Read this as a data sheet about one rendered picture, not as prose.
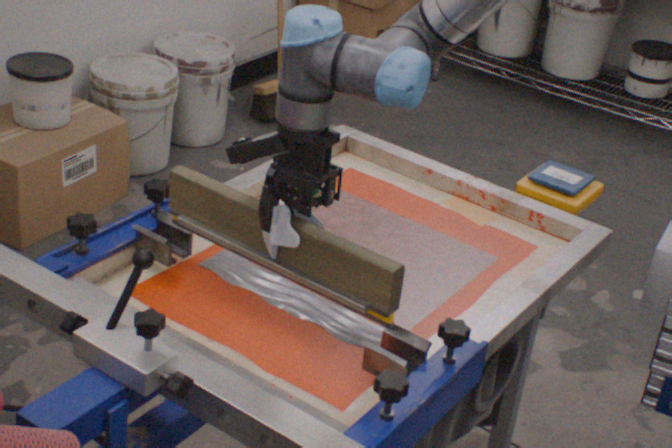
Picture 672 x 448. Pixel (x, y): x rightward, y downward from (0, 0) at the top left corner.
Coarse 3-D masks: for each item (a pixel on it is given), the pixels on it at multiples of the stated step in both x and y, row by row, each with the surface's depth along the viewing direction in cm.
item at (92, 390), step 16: (96, 368) 134; (64, 384) 131; (80, 384) 131; (96, 384) 132; (112, 384) 132; (48, 400) 128; (64, 400) 129; (80, 400) 129; (96, 400) 129; (112, 400) 131; (128, 400) 133; (144, 400) 136; (16, 416) 126; (32, 416) 126; (48, 416) 126; (64, 416) 126; (80, 416) 127; (96, 416) 129; (80, 432) 128; (96, 432) 131
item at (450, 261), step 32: (416, 224) 192; (448, 224) 193; (384, 256) 181; (416, 256) 182; (448, 256) 183; (480, 256) 184; (512, 256) 186; (416, 288) 173; (448, 288) 175; (480, 288) 176; (288, 320) 162; (416, 320) 166; (256, 352) 154; (288, 352) 155; (320, 352) 156; (352, 352) 157; (320, 384) 150; (352, 384) 150
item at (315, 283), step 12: (180, 216) 162; (192, 228) 161; (204, 228) 160; (216, 240) 159; (228, 240) 158; (240, 252) 156; (252, 252) 155; (264, 264) 154; (276, 264) 153; (288, 276) 152; (300, 276) 151; (312, 276) 151; (312, 288) 150; (324, 288) 149; (336, 288) 149; (348, 300) 147; (360, 300) 147
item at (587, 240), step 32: (384, 160) 210; (416, 160) 206; (256, 192) 193; (448, 192) 203; (480, 192) 199; (512, 192) 199; (544, 224) 194; (576, 224) 191; (128, 256) 170; (576, 256) 181; (96, 288) 158; (544, 288) 171; (480, 320) 161; (512, 320) 163; (256, 384) 143; (320, 416) 138
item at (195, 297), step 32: (352, 192) 200; (384, 192) 201; (352, 224) 189; (384, 224) 191; (192, 256) 175; (160, 288) 166; (192, 288) 167; (224, 288) 168; (192, 320) 160; (224, 320) 160; (256, 320) 161
